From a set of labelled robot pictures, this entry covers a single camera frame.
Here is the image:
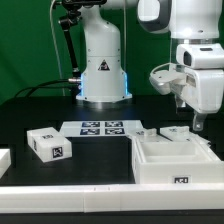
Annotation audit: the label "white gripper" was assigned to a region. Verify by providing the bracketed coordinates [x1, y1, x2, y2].
[175, 43, 224, 131]

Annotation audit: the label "white cabinet door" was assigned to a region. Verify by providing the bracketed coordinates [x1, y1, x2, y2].
[160, 126, 210, 145]
[128, 128, 157, 138]

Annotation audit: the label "white cabinet body box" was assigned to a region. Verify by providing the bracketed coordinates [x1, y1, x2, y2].
[132, 137, 224, 184]

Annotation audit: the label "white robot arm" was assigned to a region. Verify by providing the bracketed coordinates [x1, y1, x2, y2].
[77, 0, 224, 131]

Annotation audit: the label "white cabinet top block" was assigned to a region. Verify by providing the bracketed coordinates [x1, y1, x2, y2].
[27, 127, 72, 163]

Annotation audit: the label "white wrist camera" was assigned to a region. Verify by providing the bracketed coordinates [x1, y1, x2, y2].
[149, 63, 186, 95]

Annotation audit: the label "white marker base plate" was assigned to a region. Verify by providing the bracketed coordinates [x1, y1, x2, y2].
[60, 120, 142, 137]

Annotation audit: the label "white front fence rail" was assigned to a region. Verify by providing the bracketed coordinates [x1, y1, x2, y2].
[0, 183, 224, 213]

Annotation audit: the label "white fence rail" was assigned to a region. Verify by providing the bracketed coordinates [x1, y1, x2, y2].
[0, 183, 224, 213]
[0, 149, 11, 178]

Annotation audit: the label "black cables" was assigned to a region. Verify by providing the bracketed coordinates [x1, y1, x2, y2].
[13, 77, 82, 98]

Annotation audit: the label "white left fence rail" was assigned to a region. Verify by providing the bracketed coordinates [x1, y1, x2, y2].
[0, 149, 11, 178]

